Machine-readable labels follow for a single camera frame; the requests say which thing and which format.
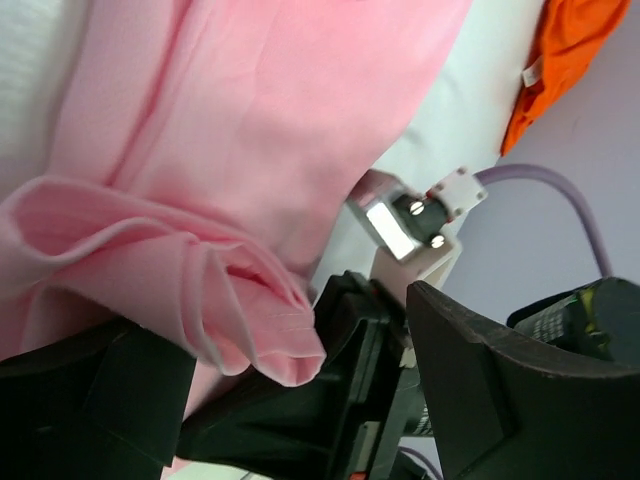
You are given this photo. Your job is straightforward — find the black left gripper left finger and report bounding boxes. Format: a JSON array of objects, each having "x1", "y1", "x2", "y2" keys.
[{"x1": 1, "y1": 319, "x2": 195, "y2": 479}]

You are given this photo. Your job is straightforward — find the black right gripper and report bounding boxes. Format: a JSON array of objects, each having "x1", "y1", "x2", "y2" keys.
[{"x1": 177, "y1": 272, "x2": 430, "y2": 479}]

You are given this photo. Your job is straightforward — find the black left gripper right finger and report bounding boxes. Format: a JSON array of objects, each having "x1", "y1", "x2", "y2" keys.
[{"x1": 407, "y1": 279, "x2": 639, "y2": 479}]

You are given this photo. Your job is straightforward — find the pink t shirt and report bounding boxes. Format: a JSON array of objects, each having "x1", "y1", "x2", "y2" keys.
[{"x1": 0, "y1": 0, "x2": 476, "y2": 480}]

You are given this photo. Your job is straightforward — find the orange t shirt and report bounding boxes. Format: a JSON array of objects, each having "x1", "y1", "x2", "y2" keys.
[{"x1": 501, "y1": 0, "x2": 631, "y2": 156}]

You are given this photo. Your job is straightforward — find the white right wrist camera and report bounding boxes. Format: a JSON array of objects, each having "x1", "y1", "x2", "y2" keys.
[{"x1": 347, "y1": 167, "x2": 487, "y2": 304}]

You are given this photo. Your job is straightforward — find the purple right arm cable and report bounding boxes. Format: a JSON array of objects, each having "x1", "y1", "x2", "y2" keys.
[{"x1": 472, "y1": 163, "x2": 614, "y2": 279}]

